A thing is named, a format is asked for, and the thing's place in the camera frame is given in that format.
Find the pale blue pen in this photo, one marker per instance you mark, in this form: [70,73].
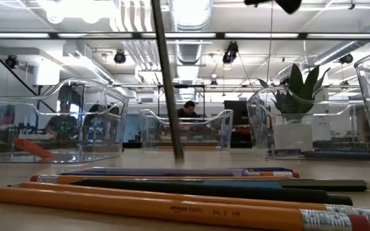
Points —
[156,171]

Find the pink eraser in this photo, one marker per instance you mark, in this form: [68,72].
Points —
[32,148]

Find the green plant in white pot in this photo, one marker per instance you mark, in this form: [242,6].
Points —
[300,83]

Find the black background monitor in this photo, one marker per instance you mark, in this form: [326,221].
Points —
[236,112]

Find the person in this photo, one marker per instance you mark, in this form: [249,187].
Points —
[188,112]
[62,125]

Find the black ceiling-hung camera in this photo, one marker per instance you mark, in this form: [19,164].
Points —
[11,61]
[119,57]
[230,53]
[346,59]

